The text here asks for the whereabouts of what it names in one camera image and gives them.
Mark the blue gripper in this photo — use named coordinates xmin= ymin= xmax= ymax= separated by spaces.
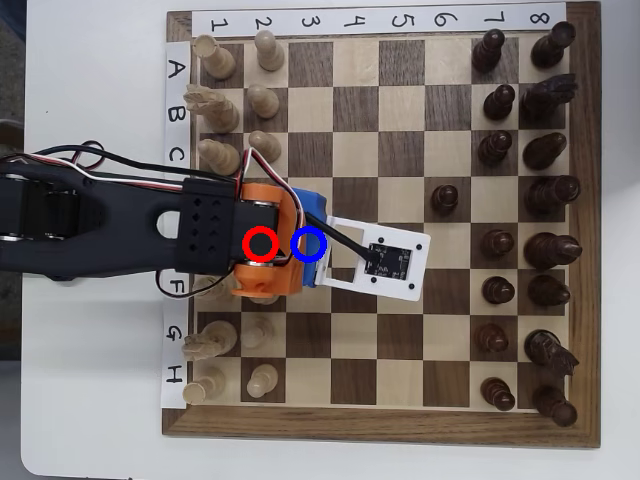
xmin=292 ymin=187 xmax=329 ymax=290

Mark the light wooden bishop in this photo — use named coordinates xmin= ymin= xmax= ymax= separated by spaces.
xmin=197 ymin=138 xmax=242 ymax=176
xmin=191 ymin=273 xmax=236 ymax=301

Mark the light wooden knight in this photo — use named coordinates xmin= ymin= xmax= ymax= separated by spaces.
xmin=183 ymin=83 xmax=241 ymax=135
xmin=180 ymin=319 xmax=239 ymax=362

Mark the dark wooden pawn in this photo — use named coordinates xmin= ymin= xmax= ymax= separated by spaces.
xmin=480 ymin=376 xmax=517 ymax=413
xmin=471 ymin=28 xmax=506 ymax=73
xmin=482 ymin=83 xmax=517 ymax=122
xmin=473 ymin=322 xmax=510 ymax=353
xmin=481 ymin=275 xmax=516 ymax=306
xmin=480 ymin=228 xmax=516 ymax=261
xmin=430 ymin=183 xmax=460 ymax=217
xmin=477 ymin=130 xmax=514 ymax=168

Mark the light wooden rook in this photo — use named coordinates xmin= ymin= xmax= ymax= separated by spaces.
xmin=181 ymin=367 xmax=228 ymax=406
xmin=192 ymin=33 xmax=237 ymax=81

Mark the white letter label strip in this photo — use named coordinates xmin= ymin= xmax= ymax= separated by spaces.
xmin=159 ymin=40 xmax=194 ymax=410

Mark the white number label strip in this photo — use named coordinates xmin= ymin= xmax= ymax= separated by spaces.
xmin=191 ymin=2 xmax=568 ymax=37

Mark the wooden chessboard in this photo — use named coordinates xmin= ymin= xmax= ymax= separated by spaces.
xmin=161 ymin=1 xmax=603 ymax=450

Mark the dark wooden bishop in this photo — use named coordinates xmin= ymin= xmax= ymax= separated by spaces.
xmin=522 ymin=132 xmax=569 ymax=171
xmin=526 ymin=274 xmax=572 ymax=307

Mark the dark wooden queen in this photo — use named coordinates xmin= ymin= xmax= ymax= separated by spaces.
xmin=523 ymin=174 xmax=582 ymax=216

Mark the dark wooden king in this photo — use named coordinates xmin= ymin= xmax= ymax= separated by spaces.
xmin=522 ymin=231 xmax=584 ymax=271

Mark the dark wooden knight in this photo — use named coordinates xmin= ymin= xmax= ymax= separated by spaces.
xmin=520 ymin=73 xmax=579 ymax=121
xmin=523 ymin=329 xmax=581 ymax=377

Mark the dark wooden rook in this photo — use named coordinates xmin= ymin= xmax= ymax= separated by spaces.
xmin=530 ymin=20 xmax=578 ymax=70
xmin=531 ymin=384 xmax=579 ymax=429

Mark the black camera cable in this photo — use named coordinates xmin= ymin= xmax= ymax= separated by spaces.
xmin=0 ymin=144 xmax=381 ymax=266

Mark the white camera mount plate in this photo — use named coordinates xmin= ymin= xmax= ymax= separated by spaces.
xmin=314 ymin=214 xmax=432 ymax=302

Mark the robot arm with camera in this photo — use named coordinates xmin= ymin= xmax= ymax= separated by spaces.
xmin=0 ymin=141 xmax=307 ymax=301

